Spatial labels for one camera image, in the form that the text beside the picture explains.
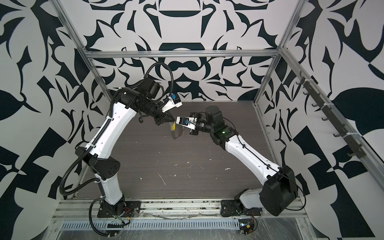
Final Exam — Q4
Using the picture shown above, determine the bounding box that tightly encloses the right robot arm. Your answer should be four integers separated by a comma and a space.
177, 106, 299, 216

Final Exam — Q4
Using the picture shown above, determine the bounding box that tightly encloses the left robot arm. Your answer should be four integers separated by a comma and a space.
76, 78, 182, 206

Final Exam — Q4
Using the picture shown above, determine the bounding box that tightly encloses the green circuit board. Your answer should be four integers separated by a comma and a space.
239, 219, 255, 235

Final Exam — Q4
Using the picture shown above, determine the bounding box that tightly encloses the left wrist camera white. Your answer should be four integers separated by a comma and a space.
162, 94, 183, 113

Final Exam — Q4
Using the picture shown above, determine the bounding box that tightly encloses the aluminium front rail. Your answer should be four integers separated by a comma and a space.
51, 196, 309, 222

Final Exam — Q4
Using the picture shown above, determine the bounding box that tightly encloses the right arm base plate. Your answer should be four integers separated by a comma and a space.
220, 200, 263, 218

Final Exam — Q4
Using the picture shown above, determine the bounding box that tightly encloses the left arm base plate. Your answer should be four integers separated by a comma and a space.
97, 201, 142, 218

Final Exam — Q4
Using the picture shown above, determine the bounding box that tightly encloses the white slotted cable duct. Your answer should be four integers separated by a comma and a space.
59, 218, 241, 231

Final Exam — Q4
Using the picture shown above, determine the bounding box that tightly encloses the black corrugated cable hose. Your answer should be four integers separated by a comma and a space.
58, 61, 175, 238

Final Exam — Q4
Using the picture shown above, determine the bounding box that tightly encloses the dark wall hook rack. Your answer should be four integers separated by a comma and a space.
297, 73, 367, 159

